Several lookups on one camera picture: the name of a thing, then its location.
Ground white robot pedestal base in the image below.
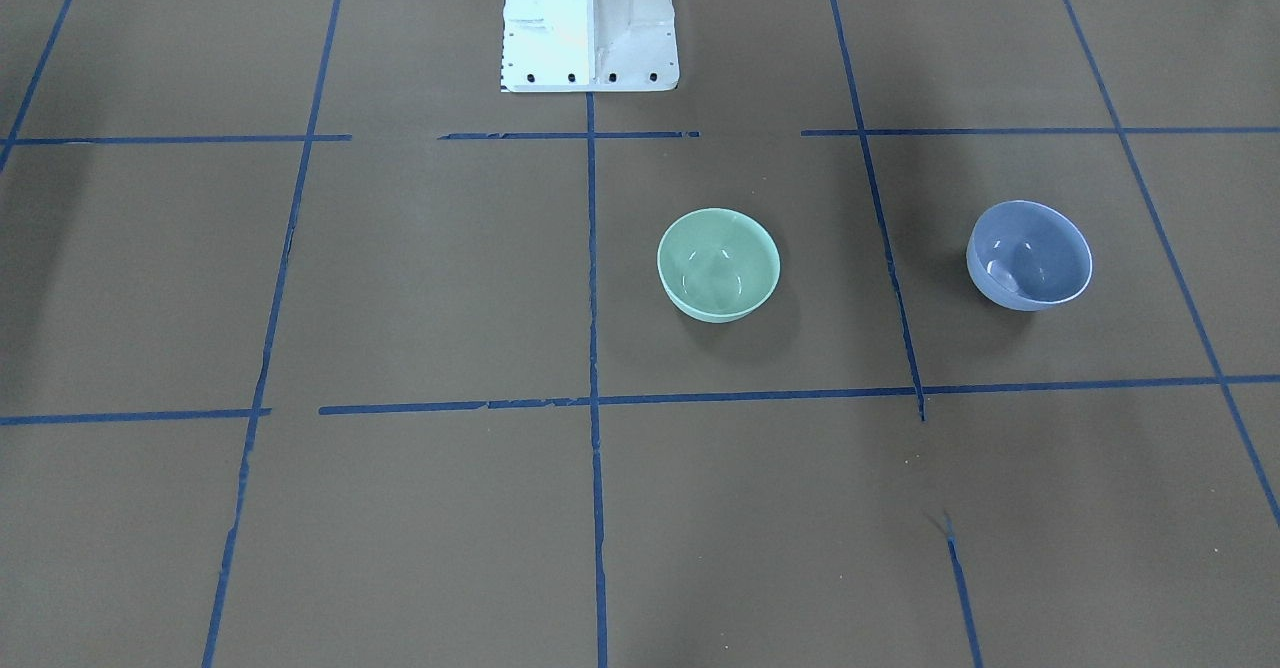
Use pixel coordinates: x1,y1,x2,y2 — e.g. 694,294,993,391
500,0,680,93

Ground green bowl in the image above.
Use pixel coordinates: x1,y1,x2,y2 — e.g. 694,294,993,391
655,207,782,322

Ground blue bowl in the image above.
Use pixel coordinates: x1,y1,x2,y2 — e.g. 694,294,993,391
966,200,1094,312

